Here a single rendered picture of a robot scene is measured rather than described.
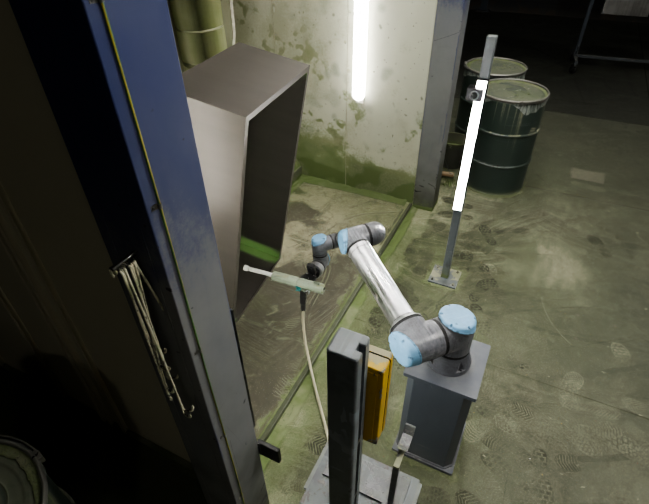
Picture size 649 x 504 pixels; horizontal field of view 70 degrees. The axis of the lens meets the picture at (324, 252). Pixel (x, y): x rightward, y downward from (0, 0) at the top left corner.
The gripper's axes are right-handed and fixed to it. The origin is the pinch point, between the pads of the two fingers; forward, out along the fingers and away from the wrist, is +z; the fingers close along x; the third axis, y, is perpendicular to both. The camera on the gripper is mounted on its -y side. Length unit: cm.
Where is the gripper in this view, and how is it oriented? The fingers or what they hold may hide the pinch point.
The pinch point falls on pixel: (302, 288)
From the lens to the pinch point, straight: 255.8
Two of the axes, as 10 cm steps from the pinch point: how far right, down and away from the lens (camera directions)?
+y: -0.8, 8.3, 5.6
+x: -9.4, -2.4, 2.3
